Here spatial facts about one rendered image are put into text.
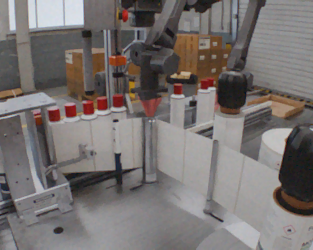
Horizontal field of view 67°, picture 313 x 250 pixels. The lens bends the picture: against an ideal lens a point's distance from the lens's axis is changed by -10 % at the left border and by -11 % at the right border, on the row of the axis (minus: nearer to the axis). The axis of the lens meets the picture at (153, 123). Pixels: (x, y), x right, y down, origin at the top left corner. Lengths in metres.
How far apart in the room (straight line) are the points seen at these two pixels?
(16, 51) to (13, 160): 5.61
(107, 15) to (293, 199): 0.65
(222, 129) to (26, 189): 0.52
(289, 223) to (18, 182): 0.52
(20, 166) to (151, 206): 0.32
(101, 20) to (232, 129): 0.48
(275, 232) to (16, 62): 6.02
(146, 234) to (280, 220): 0.30
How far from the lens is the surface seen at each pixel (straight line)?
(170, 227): 0.60
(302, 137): 0.35
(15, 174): 0.61
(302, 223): 0.39
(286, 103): 1.85
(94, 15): 0.79
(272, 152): 0.66
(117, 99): 0.81
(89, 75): 0.86
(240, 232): 0.59
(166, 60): 0.71
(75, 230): 0.61
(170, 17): 0.83
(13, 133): 0.57
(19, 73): 6.20
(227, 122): 0.72
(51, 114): 0.73
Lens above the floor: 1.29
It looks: 21 degrees down
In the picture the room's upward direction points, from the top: straight up
